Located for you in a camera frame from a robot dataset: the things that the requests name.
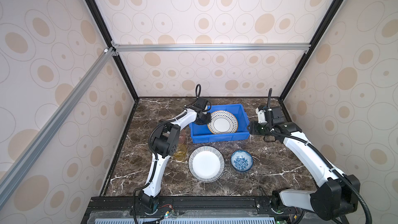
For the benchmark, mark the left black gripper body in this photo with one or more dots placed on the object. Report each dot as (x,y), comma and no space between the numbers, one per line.
(204,120)

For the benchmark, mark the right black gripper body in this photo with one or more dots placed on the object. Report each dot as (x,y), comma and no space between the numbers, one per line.
(264,128)

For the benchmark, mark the black striped white plate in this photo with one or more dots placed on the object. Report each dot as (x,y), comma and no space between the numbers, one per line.
(206,164)

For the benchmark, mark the blue floral small bowl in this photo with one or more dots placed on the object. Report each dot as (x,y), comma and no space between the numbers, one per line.
(241,161)

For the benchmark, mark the horizontal aluminium frame bar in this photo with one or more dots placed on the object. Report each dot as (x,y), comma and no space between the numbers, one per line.
(117,48)

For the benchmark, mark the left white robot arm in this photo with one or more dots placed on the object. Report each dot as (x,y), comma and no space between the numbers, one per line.
(163,142)

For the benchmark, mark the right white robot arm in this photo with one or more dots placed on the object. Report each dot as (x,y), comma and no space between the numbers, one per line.
(337,193)

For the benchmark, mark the yellow rimmed polka dot plate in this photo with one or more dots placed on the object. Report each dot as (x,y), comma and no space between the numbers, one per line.
(223,122)

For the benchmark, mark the pink transparent cup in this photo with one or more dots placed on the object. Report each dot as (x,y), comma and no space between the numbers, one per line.
(182,137)

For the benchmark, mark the yellow transparent cup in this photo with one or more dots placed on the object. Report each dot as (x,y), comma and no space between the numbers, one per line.
(181,153)

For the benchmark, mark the left slanted aluminium bar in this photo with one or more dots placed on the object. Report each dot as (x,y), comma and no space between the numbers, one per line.
(30,155)

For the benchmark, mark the blue plastic bin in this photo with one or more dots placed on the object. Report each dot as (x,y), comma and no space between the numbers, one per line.
(201,133)

